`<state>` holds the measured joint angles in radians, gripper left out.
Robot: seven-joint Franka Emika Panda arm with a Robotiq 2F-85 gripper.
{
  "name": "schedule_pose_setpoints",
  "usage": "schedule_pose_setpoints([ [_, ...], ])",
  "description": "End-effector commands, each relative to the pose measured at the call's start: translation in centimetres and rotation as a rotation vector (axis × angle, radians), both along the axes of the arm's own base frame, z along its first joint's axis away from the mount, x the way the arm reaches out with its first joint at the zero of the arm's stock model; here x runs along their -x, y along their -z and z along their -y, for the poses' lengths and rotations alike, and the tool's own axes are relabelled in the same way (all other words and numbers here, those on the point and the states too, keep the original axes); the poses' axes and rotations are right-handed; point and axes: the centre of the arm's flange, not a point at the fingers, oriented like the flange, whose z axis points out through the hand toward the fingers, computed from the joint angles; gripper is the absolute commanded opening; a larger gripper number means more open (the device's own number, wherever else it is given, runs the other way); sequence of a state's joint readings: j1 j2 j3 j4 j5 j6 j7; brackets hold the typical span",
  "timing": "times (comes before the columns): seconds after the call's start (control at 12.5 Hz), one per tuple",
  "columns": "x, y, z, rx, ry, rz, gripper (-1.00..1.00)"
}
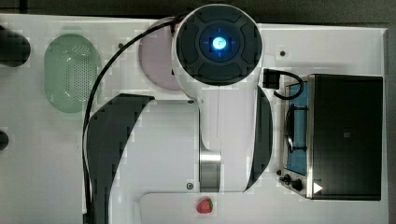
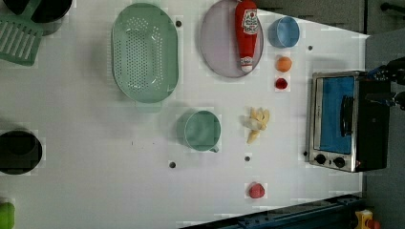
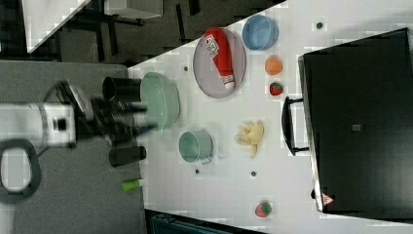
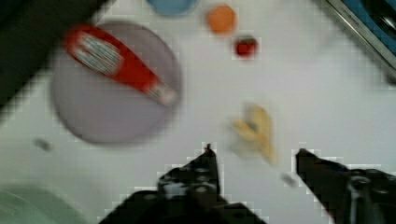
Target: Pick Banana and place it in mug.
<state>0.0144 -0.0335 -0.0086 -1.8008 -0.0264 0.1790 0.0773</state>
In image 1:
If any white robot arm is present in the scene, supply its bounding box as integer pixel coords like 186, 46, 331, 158
84, 4, 272, 224

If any red strawberry toy near arm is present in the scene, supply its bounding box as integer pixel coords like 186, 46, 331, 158
196, 197, 213, 214

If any purple round plate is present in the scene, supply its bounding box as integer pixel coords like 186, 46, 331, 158
138, 26, 180, 91

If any green perforated colander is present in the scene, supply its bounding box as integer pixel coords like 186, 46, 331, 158
44, 34, 102, 113

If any black camera with cable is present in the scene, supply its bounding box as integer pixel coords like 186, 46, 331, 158
262, 69, 304, 101

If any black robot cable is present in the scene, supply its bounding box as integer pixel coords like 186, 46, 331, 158
81, 11, 191, 224

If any black cylinder post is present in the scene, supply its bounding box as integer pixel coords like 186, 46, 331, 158
0, 26, 31, 67

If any small black post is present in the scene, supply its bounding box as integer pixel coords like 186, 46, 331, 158
0, 131, 9, 150

